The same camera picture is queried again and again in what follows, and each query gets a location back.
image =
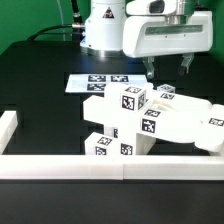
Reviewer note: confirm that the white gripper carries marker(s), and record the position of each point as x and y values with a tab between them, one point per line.
148	36

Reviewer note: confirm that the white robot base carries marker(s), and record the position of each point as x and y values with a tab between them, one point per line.
104	29

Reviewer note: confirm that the white chair back piece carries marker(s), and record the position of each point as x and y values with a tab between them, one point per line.
166	116

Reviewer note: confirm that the white U-shaped fence frame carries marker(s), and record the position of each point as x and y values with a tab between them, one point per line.
102	167

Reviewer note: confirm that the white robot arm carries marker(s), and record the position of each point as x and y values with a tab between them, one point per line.
174	11

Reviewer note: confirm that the white fiducial marker sheet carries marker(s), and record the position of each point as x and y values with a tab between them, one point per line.
95	83

